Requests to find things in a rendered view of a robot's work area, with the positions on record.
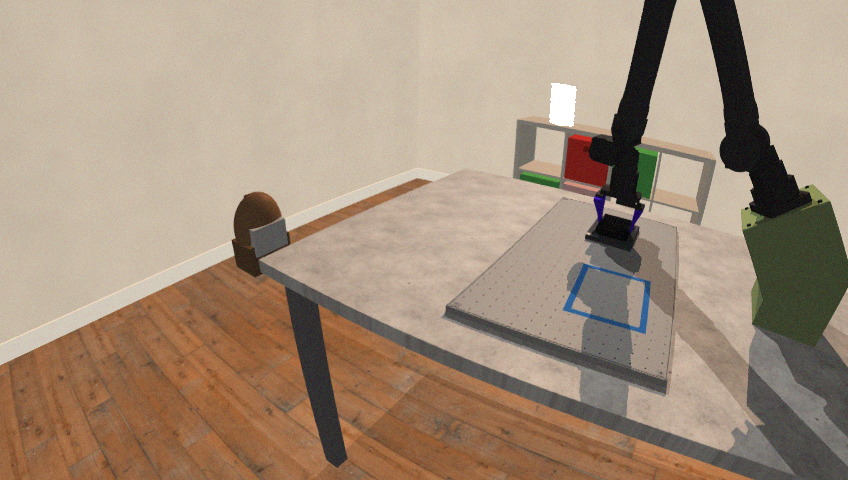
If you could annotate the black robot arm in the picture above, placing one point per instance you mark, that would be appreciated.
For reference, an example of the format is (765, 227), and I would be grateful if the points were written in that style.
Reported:
(746, 147)

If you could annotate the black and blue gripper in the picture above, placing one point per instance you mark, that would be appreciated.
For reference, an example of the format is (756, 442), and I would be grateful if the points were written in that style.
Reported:
(622, 189)

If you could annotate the blue taped rectangle outline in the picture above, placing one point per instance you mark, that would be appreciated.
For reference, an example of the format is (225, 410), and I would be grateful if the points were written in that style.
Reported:
(645, 305)

